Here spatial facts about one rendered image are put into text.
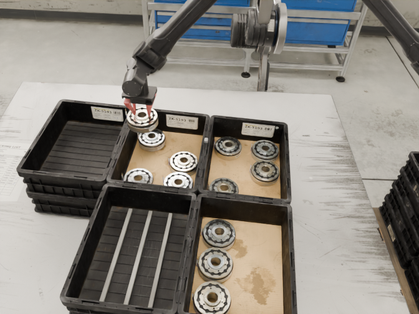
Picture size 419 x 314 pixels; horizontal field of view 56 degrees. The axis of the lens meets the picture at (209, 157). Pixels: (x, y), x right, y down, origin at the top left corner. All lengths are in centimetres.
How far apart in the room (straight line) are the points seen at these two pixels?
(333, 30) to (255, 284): 254
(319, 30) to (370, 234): 213
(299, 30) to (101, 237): 249
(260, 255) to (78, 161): 75
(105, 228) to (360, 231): 91
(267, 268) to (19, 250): 83
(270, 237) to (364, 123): 208
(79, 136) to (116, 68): 199
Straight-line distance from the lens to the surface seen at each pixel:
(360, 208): 165
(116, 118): 163
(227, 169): 147
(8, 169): 178
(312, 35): 339
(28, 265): 147
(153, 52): 118
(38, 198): 149
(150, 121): 133
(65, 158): 156
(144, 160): 150
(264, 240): 129
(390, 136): 322
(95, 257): 127
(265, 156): 150
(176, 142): 156
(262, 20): 165
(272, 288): 121
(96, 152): 156
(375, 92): 364
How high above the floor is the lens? 189
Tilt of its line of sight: 45 degrees down
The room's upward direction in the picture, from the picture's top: 4 degrees clockwise
